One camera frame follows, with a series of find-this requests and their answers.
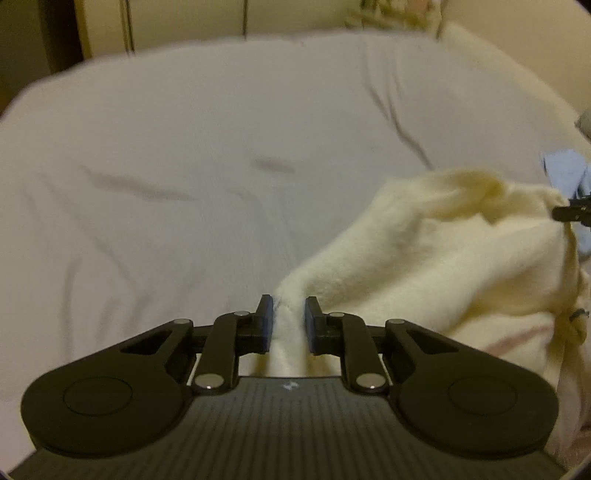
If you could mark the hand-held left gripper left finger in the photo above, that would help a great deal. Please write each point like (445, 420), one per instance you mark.
(266, 325)

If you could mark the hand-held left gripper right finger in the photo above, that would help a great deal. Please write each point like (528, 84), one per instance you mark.
(310, 325)

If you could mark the cream fleece garment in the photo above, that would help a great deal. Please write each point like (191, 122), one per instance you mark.
(438, 258)

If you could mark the beige bed frame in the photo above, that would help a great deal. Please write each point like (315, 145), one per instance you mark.
(517, 60)

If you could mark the light blue cloth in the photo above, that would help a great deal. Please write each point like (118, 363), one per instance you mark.
(561, 168)

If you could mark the tan wooden cabinet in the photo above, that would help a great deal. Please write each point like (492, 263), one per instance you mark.
(64, 32)

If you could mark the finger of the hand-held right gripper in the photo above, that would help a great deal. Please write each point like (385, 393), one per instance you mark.
(570, 213)

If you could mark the patterned cream cloth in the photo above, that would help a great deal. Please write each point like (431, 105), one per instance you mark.
(392, 14)

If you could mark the grey bed sheet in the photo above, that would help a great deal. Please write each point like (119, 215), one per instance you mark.
(184, 184)

